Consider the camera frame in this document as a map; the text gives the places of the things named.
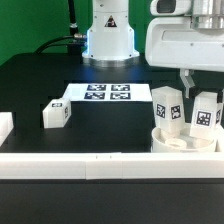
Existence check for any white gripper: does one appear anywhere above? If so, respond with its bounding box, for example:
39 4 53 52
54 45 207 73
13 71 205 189
145 0 224 99

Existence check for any white round stool seat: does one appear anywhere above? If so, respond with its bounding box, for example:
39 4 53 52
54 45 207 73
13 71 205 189
151 128 216 153

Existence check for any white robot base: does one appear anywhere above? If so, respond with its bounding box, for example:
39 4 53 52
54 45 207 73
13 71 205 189
82 0 140 67

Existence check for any white marker sheet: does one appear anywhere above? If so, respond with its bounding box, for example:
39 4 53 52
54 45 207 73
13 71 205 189
63 83 152 102

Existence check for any white front barrier rail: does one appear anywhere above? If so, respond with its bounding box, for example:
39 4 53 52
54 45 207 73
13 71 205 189
0 152 224 180

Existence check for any black cable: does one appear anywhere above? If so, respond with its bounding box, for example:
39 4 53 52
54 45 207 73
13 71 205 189
34 0 88 55

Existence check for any white left barrier rail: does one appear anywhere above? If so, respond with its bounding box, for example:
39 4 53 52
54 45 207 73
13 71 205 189
0 112 14 147

